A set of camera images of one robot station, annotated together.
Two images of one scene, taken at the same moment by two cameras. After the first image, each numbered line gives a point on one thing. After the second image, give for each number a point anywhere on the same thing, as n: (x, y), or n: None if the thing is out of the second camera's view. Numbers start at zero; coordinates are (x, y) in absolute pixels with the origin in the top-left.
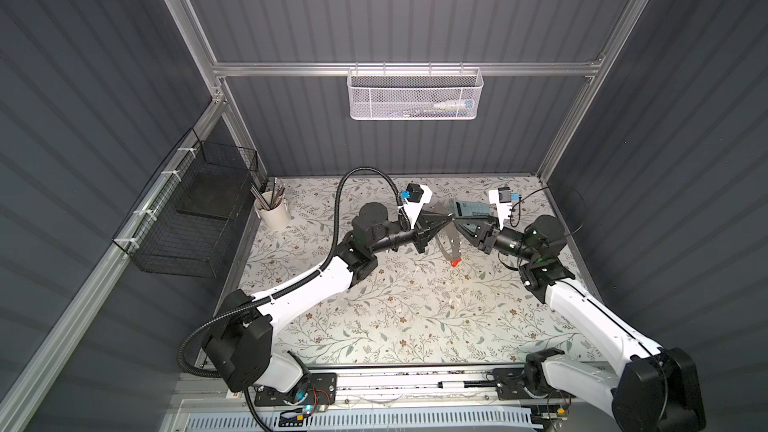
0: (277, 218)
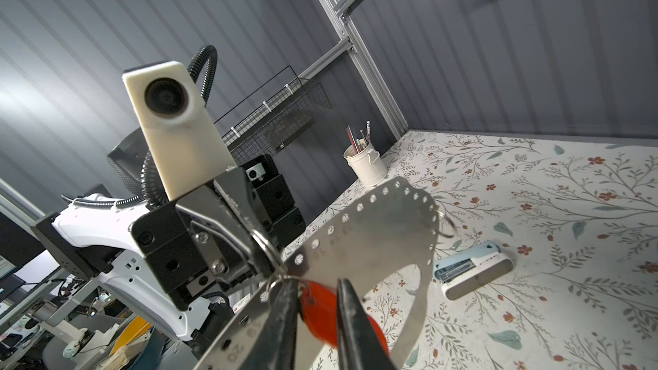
0: (369, 170)
